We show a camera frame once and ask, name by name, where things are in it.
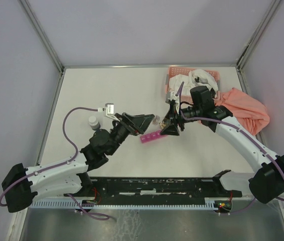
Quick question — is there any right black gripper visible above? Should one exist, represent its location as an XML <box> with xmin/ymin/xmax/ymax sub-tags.
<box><xmin>160</xmin><ymin>103</ymin><xmax>202</xmax><ymax>136</ymax></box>

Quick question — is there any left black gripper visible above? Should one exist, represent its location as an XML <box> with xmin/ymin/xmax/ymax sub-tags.
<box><xmin>107</xmin><ymin>112</ymin><xmax>155</xmax><ymax>155</ymax></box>

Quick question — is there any amber pill bottle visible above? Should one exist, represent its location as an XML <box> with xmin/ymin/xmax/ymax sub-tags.
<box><xmin>152</xmin><ymin>115</ymin><xmax>170</xmax><ymax>129</ymax></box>

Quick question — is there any pink weekly pill organizer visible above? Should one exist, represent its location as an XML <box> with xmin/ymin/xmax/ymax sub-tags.
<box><xmin>140</xmin><ymin>130</ymin><xmax>166</xmax><ymax>144</ymax></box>

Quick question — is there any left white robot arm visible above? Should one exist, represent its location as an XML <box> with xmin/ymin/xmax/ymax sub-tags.
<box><xmin>0</xmin><ymin>112</ymin><xmax>155</xmax><ymax>213</ymax></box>

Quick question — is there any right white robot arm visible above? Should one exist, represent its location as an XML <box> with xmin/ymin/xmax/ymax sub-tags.
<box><xmin>160</xmin><ymin>86</ymin><xmax>284</xmax><ymax>204</ymax></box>

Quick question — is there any white cap pill bottle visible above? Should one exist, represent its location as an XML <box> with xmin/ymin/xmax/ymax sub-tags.
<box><xmin>88</xmin><ymin>116</ymin><xmax>101</xmax><ymax>131</ymax></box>

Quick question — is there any pink plastic basket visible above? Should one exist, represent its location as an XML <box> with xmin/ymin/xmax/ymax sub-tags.
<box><xmin>165</xmin><ymin>66</ymin><xmax>220</xmax><ymax>103</ymax></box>

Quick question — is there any salmon pink cloth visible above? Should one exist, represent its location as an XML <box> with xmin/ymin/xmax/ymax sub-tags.
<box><xmin>210</xmin><ymin>88</ymin><xmax>270</xmax><ymax>136</ymax></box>

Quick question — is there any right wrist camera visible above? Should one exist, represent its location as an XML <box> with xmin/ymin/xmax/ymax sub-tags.
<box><xmin>165</xmin><ymin>91</ymin><xmax>180</xmax><ymax>106</ymax></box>

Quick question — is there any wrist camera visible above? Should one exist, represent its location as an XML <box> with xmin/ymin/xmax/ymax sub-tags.
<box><xmin>104</xmin><ymin>103</ymin><xmax>119</xmax><ymax>121</ymax></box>
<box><xmin>165</xmin><ymin>91</ymin><xmax>180</xmax><ymax>106</ymax></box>

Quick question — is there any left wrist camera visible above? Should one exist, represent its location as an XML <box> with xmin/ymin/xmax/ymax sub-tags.
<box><xmin>104</xmin><ymin>103</ymin><xmax>119</xmax><ymax>121</ymax></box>

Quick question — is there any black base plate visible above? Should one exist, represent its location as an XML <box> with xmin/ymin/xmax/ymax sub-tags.
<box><xmin>64</xmin><ymin>177</ymin><xmax>243</xmax><ymax>204</ymax></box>

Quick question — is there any white slotted cable duct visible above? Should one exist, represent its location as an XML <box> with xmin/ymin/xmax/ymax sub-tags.
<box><xmin>30</xmin><ymin>198</ymin><xmax>220</xmax><ymax>209</ymax></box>

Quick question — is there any right aluminium frame post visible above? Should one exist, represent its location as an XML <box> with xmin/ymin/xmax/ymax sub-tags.
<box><xmin>236</xmin><ymin>0</ymin><xmax>283</xmax><ymax>71</ymax></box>

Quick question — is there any aluminium frame post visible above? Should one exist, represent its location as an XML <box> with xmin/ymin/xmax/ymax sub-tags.
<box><xmin>18</xmin><ymin>0</ymin><xmax>64</xmax><ymax>73</ymax></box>
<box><xmin>236</xmin><ymin>0</ymin><xmax>283</xmax><ymax>71</ymax></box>

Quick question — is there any left aluminium frame post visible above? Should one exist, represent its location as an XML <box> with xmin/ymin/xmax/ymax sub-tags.
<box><xmin>18</xmin><ymin>0</ymin><xmax>64</xmax><ymax>73</ymax></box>

